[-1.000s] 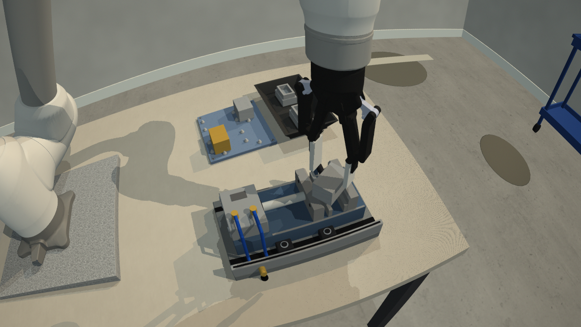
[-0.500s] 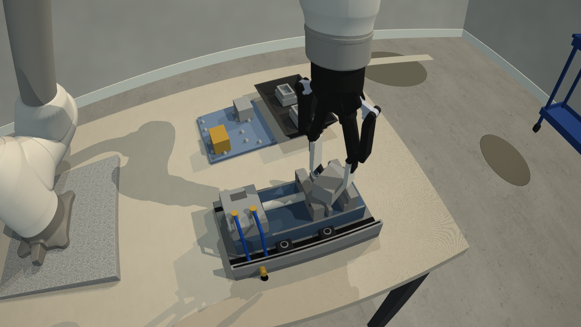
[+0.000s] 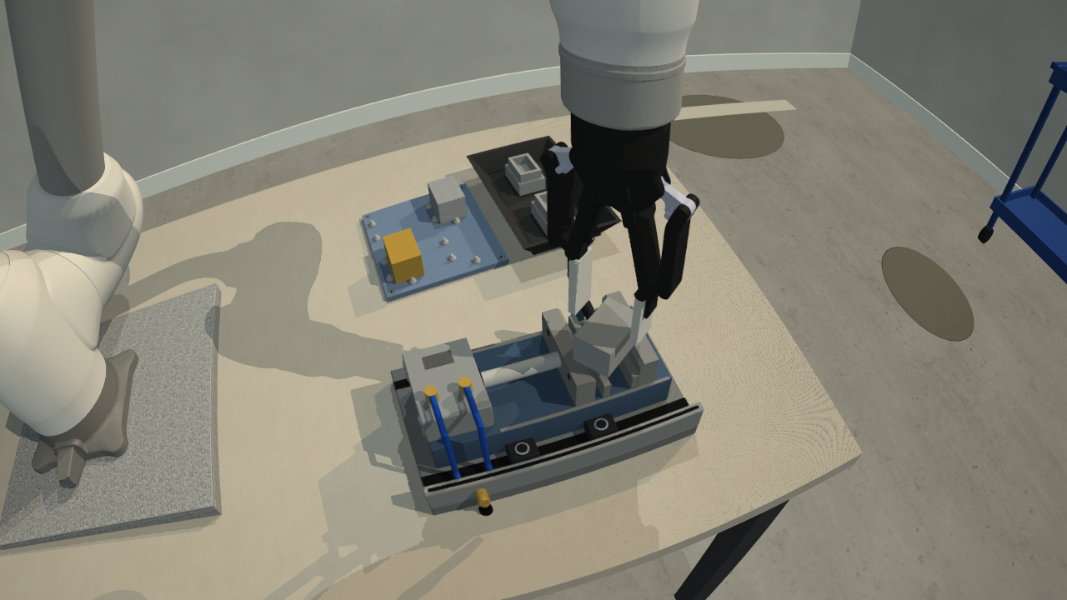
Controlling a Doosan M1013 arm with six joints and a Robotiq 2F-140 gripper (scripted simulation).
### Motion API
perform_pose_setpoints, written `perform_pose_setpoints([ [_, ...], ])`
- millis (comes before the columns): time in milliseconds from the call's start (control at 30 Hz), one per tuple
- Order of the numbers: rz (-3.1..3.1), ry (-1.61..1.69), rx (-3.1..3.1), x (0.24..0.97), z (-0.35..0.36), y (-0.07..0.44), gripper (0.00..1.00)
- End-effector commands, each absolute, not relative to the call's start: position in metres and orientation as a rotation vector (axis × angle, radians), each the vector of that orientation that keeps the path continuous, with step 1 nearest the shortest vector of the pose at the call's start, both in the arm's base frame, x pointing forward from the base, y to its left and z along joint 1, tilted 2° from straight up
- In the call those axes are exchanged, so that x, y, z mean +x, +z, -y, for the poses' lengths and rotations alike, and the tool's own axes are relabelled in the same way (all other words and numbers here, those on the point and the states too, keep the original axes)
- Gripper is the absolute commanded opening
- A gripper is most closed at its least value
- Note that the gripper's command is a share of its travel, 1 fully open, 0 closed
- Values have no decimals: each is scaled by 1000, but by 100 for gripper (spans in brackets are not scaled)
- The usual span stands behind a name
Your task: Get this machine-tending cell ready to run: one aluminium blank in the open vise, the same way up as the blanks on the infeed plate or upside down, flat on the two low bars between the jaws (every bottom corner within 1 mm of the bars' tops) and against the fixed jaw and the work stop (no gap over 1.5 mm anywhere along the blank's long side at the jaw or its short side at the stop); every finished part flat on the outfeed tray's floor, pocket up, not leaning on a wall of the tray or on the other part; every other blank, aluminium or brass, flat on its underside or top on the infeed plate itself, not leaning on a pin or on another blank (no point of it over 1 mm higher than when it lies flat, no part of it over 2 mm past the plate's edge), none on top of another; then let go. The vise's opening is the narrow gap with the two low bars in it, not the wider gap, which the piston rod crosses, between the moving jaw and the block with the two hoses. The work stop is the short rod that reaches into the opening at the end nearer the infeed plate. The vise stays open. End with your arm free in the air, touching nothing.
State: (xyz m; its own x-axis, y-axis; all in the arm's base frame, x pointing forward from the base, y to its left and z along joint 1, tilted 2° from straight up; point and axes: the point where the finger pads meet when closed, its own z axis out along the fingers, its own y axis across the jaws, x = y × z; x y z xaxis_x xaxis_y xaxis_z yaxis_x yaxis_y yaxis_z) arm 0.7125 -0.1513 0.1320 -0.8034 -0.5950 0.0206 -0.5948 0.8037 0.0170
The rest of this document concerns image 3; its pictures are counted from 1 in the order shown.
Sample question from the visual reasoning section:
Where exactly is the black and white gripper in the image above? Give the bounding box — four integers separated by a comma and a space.
540, 113, 699, 347

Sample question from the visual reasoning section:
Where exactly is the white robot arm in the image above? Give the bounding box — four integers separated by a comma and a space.
0, 0, 699, 484

